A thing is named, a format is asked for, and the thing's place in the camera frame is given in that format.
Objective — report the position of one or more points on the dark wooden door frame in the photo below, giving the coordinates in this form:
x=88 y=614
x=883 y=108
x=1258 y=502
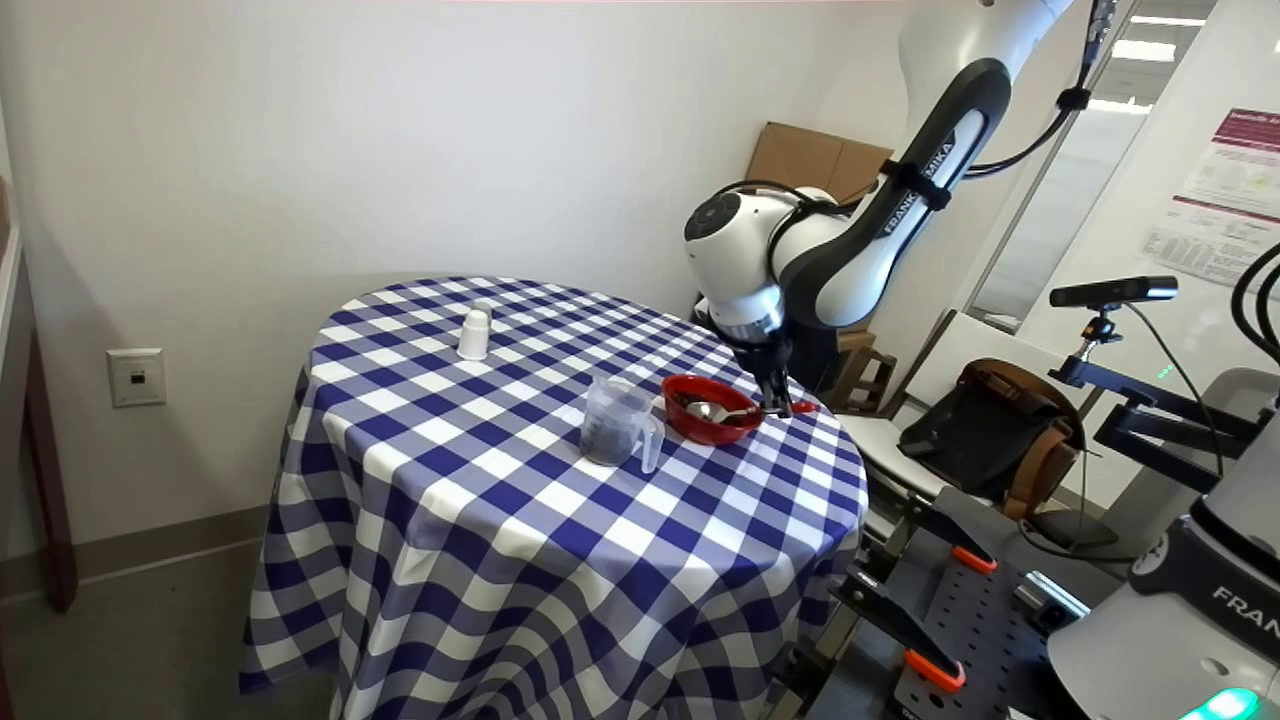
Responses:
x=44 y=505

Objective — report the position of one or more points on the white maroon wall poster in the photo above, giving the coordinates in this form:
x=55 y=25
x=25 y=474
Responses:
x=1232 y=187

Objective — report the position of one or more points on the brown cardboard box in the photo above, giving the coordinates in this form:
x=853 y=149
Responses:
x=813 y=161

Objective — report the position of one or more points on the black chair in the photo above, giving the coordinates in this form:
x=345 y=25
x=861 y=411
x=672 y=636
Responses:
x=986 y=427

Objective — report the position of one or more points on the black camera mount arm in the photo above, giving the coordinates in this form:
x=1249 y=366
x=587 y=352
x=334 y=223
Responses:
x=1162 y=420

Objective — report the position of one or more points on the small white shaker bottle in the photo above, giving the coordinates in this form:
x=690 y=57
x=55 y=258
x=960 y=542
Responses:
x=475 y=342

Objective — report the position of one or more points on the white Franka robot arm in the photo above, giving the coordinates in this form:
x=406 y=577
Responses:
x=853 y=255

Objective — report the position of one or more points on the blue white checkered tablecloth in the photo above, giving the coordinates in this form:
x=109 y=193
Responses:
x=533 y=572

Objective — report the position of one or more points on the red bowl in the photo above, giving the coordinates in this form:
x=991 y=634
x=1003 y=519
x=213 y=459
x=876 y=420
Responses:
x=683 y=420

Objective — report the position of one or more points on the black perforated mounting board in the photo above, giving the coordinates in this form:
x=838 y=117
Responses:
x=983 y=627

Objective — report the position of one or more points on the glass window panel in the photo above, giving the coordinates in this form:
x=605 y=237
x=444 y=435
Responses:
x=1055 y=240

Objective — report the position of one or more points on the black orange bar clamp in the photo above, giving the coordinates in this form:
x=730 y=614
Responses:
x=969 y=563
x=922 y=653

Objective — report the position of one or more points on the white wall outlet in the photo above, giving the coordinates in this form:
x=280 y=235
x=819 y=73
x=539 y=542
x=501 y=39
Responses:
x=139 y=378

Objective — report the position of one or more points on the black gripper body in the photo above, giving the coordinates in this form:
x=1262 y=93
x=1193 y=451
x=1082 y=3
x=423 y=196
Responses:
x=779 y=358

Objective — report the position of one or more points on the grey Franka robot base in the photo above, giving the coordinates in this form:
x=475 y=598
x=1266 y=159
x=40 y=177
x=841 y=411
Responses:
x=1172 y=653

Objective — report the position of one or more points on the black stereo camera bar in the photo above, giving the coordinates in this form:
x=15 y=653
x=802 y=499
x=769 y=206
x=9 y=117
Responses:
x=1114 y=289

